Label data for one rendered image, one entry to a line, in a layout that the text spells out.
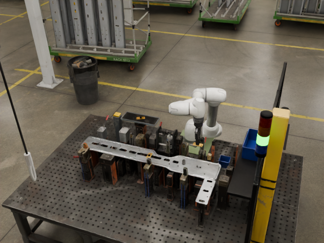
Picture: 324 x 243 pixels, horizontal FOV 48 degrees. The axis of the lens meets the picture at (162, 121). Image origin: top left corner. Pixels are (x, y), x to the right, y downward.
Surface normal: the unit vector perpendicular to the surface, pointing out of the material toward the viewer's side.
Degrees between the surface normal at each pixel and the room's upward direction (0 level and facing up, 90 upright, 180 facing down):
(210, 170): 0
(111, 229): 0
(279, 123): 90
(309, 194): 0
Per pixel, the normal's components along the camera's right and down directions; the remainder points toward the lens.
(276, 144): -0.37, 0.54
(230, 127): -0.03, -0.83
